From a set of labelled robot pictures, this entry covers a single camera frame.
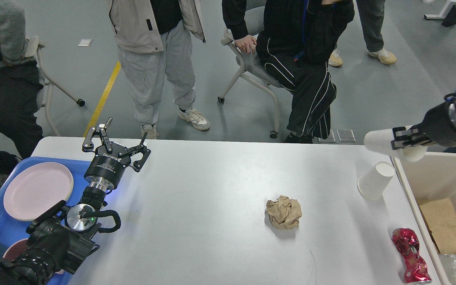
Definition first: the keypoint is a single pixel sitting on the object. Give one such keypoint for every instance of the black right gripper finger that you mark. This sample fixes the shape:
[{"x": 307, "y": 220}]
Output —
[{"x": 405, "y": 137}]

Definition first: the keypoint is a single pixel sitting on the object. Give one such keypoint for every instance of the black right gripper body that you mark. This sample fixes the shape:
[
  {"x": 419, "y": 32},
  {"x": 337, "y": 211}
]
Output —
[{"x": 439, "y": 123}]

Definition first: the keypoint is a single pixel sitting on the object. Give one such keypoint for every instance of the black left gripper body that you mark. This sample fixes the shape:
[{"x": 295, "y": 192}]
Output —
[{"x": 106, "y": 169}]

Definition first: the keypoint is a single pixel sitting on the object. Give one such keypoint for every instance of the white paper cup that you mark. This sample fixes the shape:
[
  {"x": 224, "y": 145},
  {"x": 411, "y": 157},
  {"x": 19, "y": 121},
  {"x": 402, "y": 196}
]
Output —
[
  {"x": 373, "y": 183},
  {"x": 380, "y": 142}
]

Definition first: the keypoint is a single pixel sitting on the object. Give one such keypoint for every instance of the pink plate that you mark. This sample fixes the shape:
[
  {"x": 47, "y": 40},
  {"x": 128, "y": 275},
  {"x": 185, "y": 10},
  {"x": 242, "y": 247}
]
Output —
[{"x": 36, "y": 178}]

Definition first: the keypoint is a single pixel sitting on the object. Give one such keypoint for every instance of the brown paper bag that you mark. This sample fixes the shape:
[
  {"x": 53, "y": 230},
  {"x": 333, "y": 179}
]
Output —
[{"x": 440, "y": 219}]

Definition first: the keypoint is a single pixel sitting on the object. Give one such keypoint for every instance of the pink mug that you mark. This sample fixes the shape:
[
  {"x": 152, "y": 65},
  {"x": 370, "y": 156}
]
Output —
[{"x": 16, "y": 249}]

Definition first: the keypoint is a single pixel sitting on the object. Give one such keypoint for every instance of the brown paper ball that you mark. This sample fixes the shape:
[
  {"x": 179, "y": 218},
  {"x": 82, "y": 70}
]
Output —
[{"x": 284, "y": 213}]

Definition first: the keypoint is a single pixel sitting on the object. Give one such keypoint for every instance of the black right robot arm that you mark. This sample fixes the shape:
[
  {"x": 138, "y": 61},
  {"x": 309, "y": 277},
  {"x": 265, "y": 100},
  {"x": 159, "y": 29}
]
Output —
[{"x": 438, "y": 127}]

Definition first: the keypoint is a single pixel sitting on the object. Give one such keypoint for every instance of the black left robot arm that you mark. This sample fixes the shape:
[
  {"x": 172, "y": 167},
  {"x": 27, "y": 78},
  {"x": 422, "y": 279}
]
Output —
[{"x": 61, "y": 238}]

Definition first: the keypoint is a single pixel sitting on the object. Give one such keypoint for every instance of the beige plastic bin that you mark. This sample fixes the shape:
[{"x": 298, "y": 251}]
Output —
[{"x": 431, "y": 178}]

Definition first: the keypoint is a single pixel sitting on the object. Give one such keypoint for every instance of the person in grey sweater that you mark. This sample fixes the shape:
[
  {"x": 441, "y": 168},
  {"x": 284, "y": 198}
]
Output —
[{"x": 19, "y": 87}]

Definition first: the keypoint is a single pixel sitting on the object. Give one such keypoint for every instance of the red snack wrapper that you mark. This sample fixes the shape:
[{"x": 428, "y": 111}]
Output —
[{"x": 408, "y": 246}]

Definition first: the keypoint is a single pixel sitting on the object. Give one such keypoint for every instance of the white paper scrap on floor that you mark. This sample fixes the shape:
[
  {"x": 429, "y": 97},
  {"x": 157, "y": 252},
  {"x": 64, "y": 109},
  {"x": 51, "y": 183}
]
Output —
[{"x": 85, "y": 42}]

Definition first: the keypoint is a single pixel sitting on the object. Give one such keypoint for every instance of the left white chair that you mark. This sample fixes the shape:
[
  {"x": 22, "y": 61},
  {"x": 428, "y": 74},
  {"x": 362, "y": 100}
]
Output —
[{"x": 44, "y": 99}]

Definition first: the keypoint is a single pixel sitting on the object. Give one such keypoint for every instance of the white desk leg base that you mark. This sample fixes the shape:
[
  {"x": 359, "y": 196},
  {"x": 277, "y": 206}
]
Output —
[{"x": 447, "y": 15}]

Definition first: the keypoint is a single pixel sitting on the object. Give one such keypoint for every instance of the person in beige coat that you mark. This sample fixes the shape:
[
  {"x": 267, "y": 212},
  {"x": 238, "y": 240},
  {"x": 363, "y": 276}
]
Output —
[{"x": 154, "y": 40}]

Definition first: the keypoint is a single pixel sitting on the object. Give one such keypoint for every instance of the standing person grey trousers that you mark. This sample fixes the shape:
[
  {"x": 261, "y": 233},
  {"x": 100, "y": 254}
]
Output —
[{"x": 371, "y": 14}]

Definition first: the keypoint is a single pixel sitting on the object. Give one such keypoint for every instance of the person in black tracksuit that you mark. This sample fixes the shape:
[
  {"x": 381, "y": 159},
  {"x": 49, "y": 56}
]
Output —
[{"x": 294, "y": 47}]

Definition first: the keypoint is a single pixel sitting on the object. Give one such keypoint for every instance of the white office chair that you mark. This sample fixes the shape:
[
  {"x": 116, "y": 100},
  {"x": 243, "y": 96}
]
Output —
[{"x": 250, "y": 68}]

